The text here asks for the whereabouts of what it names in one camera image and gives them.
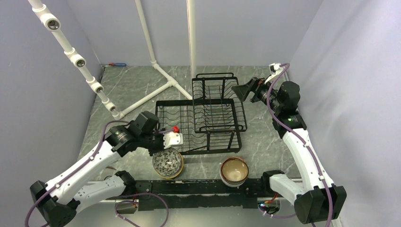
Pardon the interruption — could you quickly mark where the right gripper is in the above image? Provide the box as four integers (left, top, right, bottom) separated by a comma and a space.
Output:
231, 75, 282, 113

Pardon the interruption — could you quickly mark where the red patterned bowl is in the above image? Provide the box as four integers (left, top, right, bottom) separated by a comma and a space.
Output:
152, 148, 184, 179

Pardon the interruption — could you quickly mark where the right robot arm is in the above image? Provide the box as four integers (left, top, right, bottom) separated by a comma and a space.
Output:
232, 78, 347, 224

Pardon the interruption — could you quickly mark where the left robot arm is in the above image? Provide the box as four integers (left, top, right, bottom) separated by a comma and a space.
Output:
24, 111, 183, 227

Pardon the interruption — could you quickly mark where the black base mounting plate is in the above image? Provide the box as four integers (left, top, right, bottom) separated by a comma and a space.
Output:
136, 178, 275, 209

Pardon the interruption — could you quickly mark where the brown glazed bowl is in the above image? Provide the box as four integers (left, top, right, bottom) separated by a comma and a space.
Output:
219, 157, 249, 187

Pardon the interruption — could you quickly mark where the red blue screwdriver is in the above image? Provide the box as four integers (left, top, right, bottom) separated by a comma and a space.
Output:
108, 63, 127, 67

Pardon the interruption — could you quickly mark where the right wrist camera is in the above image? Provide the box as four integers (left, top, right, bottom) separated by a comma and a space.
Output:
264, 63, 283, 84

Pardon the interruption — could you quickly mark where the black wire dish rack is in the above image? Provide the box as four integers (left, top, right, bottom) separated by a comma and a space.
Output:
155, 72, 248, 155

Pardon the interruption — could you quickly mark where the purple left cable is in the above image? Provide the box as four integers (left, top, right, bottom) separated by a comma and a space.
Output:
24, 120, 176, 227

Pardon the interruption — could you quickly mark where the white PVC pipe frame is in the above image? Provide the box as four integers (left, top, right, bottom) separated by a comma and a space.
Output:
27, 0, 197, 120

